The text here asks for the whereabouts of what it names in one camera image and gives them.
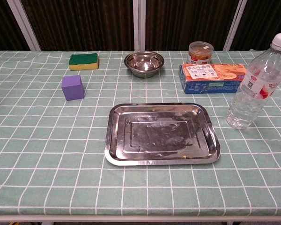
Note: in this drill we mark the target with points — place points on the transparent plastic water bottle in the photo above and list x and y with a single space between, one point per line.
253 89

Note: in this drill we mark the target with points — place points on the stainless steel rectangular tray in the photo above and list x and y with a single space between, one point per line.
159 136

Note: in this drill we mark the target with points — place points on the stainless steel round bowl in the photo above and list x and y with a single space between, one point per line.
144 63

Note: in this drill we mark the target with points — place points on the purple foam cube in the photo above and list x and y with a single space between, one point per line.
72 87

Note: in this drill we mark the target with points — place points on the green and yellow sponge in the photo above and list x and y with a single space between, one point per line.
83 61

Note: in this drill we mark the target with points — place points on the blue orange cookie box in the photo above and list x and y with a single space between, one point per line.
210 78

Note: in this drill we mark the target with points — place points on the clear plastic snack jar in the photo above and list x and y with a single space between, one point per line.
200 53

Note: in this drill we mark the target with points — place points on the green checkered tablecloth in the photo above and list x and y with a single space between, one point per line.
61 152

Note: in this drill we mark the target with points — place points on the white partition frame post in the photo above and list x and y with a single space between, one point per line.
139 25
24 24
234 25

